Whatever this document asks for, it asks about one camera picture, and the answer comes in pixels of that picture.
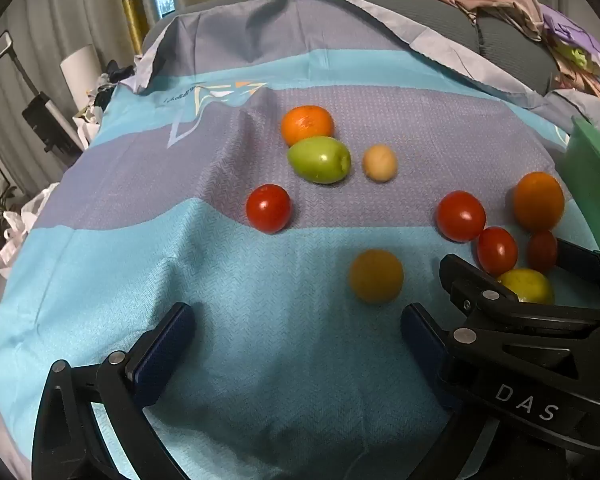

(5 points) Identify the grey curtain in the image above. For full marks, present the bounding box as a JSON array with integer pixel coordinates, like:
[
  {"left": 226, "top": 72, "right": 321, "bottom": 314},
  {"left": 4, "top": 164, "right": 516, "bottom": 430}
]
[{"left": 0, "top": 0, "right": 148, "bottom": 191}]

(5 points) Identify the orange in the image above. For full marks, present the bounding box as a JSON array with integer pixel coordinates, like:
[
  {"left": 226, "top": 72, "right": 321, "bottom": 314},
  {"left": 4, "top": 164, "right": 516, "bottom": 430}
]
[
  {"left": 512, "top": 171, "right": 566, "bottom": 234},
  {"left": 281, "top": 105, "right": 335, "bottom": 147}
]

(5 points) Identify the green bowl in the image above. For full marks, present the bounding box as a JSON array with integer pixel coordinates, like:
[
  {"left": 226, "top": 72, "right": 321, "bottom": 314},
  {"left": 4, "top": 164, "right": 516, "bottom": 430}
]
[{"left": 562, "top": 115, "right": 600, "bottom": 256}]

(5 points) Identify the small beige fruit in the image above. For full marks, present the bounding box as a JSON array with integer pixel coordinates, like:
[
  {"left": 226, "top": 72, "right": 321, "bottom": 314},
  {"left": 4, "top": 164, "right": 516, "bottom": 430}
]
[{"left": 362, "top": 144, "right": 398, "bottom": 182}]

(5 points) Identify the pile of bags and clothes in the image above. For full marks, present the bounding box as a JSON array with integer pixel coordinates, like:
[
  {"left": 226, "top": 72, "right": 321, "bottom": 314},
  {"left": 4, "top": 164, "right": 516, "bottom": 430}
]
[{"left": 72, "top": 59, "right": 138, "bottom": 147}]

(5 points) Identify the dark grey quilt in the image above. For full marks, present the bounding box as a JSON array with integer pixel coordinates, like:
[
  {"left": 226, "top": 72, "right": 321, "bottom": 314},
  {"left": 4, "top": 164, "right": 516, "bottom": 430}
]
[{"left": 140, "top": 0, "right": 563, "bottom": 98}]

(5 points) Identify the purple cloth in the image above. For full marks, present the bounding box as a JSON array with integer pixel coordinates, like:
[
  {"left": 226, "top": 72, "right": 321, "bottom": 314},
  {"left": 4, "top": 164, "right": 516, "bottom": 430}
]
[{"left": 539, "top": 2, "right": 600, "bottom": 63}]

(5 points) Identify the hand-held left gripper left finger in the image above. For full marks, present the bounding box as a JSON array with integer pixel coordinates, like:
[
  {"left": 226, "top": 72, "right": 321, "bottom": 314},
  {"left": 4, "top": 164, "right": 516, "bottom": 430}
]
[{"left": 31, "top": 302, "right": 197, "bottom": 480}]

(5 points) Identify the floral cloth pile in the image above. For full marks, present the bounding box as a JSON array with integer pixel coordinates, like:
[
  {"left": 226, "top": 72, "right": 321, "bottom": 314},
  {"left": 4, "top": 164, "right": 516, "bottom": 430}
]
[{"left": 550, "top": 42, "right": 600, "bottom": 103}]

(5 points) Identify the white plastic bag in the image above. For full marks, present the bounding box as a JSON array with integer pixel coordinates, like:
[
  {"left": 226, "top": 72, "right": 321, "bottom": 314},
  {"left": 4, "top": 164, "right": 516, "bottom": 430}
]
[{"left": 0, "top": 187, "right": 52, "bottom": 277}]

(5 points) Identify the black stick vacuum cleaner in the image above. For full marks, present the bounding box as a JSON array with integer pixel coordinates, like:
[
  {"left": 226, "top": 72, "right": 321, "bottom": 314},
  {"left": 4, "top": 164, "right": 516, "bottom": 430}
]
[{"left": 0, "top": 31, "right": 89, "bottom": 154}]

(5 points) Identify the potted plant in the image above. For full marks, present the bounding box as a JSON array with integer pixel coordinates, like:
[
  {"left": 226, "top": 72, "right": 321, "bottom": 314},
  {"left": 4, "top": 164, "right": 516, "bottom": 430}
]
[{"left": 0, "top": 179, "right": 20, "bottom": 228}]

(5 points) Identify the blue and grey striped blanket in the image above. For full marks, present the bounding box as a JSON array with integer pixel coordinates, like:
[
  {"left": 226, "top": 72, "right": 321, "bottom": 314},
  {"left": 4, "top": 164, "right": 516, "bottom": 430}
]
[{"left": 0, "top": 0, "right": 600, "bottom": 480}]

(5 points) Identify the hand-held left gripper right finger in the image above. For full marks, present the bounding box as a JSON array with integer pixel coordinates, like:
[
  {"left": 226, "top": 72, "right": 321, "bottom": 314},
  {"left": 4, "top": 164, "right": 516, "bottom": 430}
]
[{"left": 401, "top": 303, "right": 498, "bottom": 480}]

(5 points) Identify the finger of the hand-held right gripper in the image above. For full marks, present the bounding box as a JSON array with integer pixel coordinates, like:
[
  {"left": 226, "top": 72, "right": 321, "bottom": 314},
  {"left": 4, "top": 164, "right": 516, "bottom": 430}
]
[
  {"left": 555, "top": 237, "right": 600, "bottom": 311},
  {"left": 439, "top": 254, "right": 600, "bottom": 361}
]

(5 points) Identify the yellow-orange fruit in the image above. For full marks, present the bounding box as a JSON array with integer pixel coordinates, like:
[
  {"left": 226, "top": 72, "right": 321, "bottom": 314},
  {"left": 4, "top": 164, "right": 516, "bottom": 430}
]
[{"left": 349, "top": 249, "right": 405, "bottom": 304}]

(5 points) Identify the green tomato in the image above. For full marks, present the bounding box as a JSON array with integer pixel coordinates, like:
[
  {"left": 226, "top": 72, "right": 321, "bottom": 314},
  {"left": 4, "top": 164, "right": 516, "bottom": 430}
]
[{"left": 287, "top": 136, "right": 352, "bottom": 184}]

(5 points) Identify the white cylinder lamp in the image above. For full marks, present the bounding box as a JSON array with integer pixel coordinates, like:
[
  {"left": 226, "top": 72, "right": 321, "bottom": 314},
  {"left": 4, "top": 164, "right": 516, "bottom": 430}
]
[{"left": 60, "top": 44, "right": 104, "bottom": 111}]

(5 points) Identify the yellow patterned curtain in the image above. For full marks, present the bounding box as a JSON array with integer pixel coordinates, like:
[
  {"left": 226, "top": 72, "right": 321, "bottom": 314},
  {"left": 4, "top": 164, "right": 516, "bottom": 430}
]
[{"left": 116, "top": 0, "right": 154, "bottom": 57}]

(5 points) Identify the yellow-green fruit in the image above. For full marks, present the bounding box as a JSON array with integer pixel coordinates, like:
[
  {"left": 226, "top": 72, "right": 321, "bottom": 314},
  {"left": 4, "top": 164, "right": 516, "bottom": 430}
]
[{"left": 496, "top": 268, "right": 555, "bottom": 306}]

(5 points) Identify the small dark red tomato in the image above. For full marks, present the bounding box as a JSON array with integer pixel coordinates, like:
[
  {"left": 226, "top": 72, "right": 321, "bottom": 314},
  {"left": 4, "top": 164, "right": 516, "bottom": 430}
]
[{"left": 526, "top": 230, "right": 559, "bottom": 273}]

